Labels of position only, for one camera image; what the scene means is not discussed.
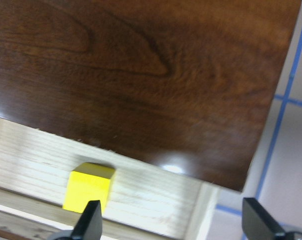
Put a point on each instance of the yellow block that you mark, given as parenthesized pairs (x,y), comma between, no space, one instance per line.
(88,182)

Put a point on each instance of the light wood drawer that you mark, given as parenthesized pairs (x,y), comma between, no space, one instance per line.
(37,164)

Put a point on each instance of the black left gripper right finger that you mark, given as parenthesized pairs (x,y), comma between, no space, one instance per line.
(258,224)

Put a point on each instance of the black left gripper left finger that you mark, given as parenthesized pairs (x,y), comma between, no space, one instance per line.
(89,225)

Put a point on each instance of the dark wooden drawer cabinet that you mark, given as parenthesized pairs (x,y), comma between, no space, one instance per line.
(167,82)

